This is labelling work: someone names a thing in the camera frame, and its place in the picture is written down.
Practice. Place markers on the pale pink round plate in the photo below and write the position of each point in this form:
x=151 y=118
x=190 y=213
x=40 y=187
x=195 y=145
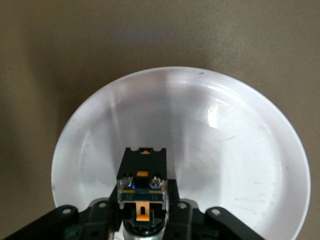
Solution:
x=200 y=150

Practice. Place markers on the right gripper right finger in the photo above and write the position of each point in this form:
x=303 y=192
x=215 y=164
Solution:
x=190 y=222

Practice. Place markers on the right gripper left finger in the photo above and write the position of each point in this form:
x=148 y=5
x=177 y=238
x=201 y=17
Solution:
x=87 y=222

